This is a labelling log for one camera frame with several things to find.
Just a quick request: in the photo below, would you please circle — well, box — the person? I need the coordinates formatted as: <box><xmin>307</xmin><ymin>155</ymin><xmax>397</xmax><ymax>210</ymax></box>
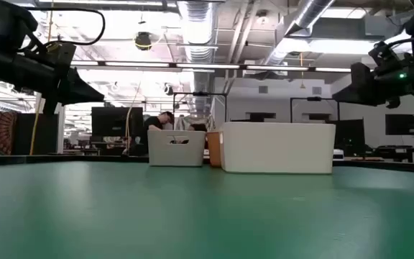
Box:
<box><xmin>142</xmin><ymin>110</ymin><xmax>175</xmax><ymax>132</ymax></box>
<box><xmin>188</xmin><ymin>123</ymin><xmax>208</xmax><ymax>149</ymax></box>

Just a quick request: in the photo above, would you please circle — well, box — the yellow cable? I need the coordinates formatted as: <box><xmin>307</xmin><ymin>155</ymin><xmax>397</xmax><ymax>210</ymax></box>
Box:
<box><xmin>29</xmin><ymin>0</ymin><xmax>55</xmax><ymax>155</ymax></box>

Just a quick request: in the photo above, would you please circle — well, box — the large white plastic basket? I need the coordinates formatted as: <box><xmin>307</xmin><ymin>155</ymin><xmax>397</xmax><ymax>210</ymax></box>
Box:
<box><xmin>219</xmin><ymin>121</ymin><xmax>336</xmax><ymax>175</ymax></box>

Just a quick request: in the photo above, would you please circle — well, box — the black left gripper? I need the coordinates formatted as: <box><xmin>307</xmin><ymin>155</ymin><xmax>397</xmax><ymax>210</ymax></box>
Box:
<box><xmin>0</xmin><ymin>42</ymin><xmax>106</xmax><ymax>116</ymax></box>

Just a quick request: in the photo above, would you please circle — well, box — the black left camera cable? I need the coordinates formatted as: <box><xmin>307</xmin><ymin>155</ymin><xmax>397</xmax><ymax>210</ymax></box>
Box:
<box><xmin>23</xmin><ymin>6</ymin><xmax>106</xmax><ymax>47</ymax></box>

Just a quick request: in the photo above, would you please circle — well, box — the silver corrugated air duct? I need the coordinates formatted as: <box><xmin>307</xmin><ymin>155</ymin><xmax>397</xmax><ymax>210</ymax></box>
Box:
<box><xmin>177</xmin><ymin>0</ymin><xmax>217</xmax><ymax>114</ymax></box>

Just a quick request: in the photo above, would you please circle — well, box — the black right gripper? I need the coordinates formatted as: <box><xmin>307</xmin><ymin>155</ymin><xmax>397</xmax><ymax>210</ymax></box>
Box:
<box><xmin>331</xmin><ymin>40</ymin><xmax>414</xmax><ymax>109</ymax></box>

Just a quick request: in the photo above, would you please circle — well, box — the black computer monitor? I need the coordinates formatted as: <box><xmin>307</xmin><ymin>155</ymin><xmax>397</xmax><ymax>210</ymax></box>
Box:
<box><xmin>335</xmin><ymin>118</ymin><xmax>367</xmax><ymax>156</ymax></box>
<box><xmin>91</xmin><ymin>106</ymin><xmax>144</xmax><ymax>137</ymax></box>

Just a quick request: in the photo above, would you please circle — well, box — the small grey-blue plastic basket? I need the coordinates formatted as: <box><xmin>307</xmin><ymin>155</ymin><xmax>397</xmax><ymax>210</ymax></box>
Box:
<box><xmin>147</xmin><ymin>129</ymin><xmax>206</xmax><ymax>168</ymax></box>

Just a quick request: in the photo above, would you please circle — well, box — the black wall screen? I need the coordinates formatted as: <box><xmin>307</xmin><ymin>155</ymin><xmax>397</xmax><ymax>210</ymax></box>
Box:
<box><xmin>385</xmin><ymin>114</ymin><xmax>414</xmax><ymax>136</ymax></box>

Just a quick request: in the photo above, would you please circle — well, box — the long ceiling light bar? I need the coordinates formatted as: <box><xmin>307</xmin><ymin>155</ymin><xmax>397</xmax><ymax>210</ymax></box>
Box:
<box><xmin>69</xmin><ymin>60</ymin><xmax>352</xmax><ymax>73</ymax></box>

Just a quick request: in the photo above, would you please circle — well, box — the black ceiling dome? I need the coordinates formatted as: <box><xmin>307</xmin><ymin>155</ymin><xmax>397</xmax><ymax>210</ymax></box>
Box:
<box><xmin>134</xmin><ymin>31</ymin><xmax>153</xmax><ymax>52</ymax></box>

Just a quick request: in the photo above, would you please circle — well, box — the black partition panel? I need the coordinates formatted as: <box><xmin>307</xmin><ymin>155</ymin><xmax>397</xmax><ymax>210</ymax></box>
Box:
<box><xmin>12</xmin><ymin>113</ymin><xmax>59</xmax><ymax>155</ymax></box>

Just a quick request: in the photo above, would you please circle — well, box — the orange plastic basket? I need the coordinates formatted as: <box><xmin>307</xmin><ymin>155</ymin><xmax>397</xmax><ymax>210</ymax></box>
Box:
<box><xmin>206</xmin><ymin>131</ymin><xmax>223</xmax><ymax>168</ymax></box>

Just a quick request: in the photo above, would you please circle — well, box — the thin orange cable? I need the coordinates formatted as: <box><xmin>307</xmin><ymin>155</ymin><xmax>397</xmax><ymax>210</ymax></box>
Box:
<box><xmin>124</xmin><ymin>81</ymin><xmax>142</xmax><ymax>154</ymax></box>

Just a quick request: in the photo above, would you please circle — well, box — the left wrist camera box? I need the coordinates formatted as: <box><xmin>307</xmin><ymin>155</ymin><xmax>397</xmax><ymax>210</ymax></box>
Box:
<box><xmin>0</xmin><ymin>0</ymin><xmax>40</xmax><ymax>50</ymax></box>

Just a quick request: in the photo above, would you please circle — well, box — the black desk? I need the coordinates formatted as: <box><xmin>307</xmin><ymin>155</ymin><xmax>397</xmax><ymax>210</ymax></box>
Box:
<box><xmin>371</xmin><ymin>144</ymin><xmax>414</xmax><ymax>163</ymax></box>

